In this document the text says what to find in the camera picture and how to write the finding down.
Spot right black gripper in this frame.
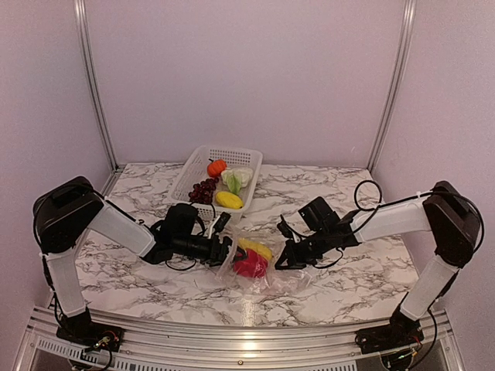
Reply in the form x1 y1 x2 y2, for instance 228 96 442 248
274 228 331 270

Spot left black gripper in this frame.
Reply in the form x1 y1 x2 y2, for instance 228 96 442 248
173 235 248 267

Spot clear zip top bag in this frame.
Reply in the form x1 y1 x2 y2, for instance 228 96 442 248
216 227 312 295

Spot fake red pepper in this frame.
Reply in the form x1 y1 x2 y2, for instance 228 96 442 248
233 250 268 278

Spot fake purple grapes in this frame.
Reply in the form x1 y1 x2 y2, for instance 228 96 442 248
188 178 219 205

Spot fake white cauliflower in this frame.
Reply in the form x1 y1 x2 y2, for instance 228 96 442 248
220 167 254 196

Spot fake orange tomato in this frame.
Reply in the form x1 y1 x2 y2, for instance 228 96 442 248
207 159 227 178

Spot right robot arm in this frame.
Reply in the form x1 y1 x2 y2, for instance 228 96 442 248
275 181 485 346

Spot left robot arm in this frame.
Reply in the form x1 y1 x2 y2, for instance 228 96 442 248
32 176 240 344

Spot white plastic basket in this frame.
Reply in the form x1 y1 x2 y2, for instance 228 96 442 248
169 145 264 222

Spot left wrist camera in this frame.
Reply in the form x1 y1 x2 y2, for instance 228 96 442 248
207 212 231 238

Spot aluminium front rail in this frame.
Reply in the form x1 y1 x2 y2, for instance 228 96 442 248
22 305 465 371

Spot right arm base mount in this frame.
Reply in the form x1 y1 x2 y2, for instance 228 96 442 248
355 306 425 354

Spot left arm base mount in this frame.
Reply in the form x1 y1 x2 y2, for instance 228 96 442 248
56 308 125 352

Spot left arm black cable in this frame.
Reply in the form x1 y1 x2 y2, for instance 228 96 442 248
32 184 217 271

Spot right aluminium frame post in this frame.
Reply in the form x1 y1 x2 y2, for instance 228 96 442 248
367 0 417 174

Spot aluminium frame post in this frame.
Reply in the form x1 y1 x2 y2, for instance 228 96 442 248
73 0 121 173
367 0 417 174

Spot left aluminium frame post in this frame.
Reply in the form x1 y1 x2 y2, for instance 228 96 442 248
73 0 121 173

